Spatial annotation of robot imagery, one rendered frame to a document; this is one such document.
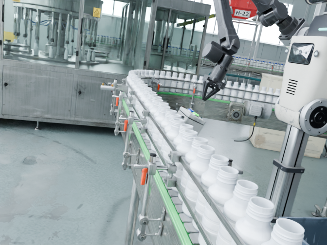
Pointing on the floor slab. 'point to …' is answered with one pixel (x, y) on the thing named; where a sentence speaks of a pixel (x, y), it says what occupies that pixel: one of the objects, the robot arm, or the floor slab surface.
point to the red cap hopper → (239, 7)
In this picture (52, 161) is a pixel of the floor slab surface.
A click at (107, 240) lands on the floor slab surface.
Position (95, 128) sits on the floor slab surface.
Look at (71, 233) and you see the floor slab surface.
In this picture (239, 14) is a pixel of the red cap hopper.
